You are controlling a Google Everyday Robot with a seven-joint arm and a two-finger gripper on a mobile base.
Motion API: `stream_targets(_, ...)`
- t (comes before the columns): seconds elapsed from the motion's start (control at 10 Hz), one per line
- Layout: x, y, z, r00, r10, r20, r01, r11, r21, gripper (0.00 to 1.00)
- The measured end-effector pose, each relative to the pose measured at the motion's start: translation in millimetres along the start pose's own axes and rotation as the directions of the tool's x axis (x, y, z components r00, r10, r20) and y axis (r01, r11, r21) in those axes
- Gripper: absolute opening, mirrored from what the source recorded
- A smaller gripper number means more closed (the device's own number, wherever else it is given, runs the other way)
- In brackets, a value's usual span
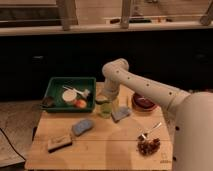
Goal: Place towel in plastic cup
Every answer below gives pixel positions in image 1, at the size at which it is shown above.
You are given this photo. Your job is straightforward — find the grey towel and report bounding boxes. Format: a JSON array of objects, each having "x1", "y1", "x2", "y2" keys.
[{"x1": 111, "y1": 106, "x2": 131, "y2": 123}]

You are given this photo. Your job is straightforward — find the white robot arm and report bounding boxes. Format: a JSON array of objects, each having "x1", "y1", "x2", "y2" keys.
[{"x1": 102, "y1": 58, "x2": 213, "y2": 171}]

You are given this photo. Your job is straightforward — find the green plastic cup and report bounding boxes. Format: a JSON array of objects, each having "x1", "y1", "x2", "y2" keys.
[{"x1": 99, "y1": 103, "x2": 112, "y2": 119}]

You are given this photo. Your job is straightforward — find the white plastic spoon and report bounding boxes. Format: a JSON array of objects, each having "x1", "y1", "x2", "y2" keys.
[{"x1": 62, "y1": 85, "x2": 90, "y2": 99}]

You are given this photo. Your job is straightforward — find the orange fruit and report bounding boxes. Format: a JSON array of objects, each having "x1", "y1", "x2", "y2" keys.
[{"x1": 75, "y1": 99, "x2": 87, "y2": 108}]

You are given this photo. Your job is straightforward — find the dark red bowl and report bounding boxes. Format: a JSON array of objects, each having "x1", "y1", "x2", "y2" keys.
[{"x1": 131, "y1": 93, "x2": 157, "y2": 111}]

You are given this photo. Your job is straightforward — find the white round lid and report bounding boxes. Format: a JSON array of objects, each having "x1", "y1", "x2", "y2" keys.
[{"x1": 62, "y1": 90, "x2": 77, "y2": 104}]

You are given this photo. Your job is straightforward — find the blue sponge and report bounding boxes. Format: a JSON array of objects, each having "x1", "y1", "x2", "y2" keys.
[{"x1": 72, "y1": 119, "x2": 94, "y2": 136}]

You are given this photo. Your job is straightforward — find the green plastic tray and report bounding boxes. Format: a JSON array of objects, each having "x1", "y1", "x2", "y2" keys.
[{"x1": 41, "y1": 77, "x2": 96, "y2": 113}]

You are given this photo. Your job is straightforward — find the dark round object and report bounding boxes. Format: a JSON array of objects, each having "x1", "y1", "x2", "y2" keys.
[{"x1": 41, "y1": 96, "x2": 55, "y2": 108}]

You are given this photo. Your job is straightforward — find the brown grape bunch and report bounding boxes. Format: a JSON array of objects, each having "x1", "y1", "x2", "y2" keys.
[{"x1": 137, "y1": 138, "x2": 160, "y2": 156}]

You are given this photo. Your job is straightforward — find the wooden brush block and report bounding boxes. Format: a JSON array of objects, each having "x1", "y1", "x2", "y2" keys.
[{"x1": 47, "y1": 135, "x2": 72, "y2": 153}]

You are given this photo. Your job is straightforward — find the black cable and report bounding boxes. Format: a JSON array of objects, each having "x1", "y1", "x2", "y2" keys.
[{"x1": 0, "y1": 127, "x2": 27, "y2": 162}]

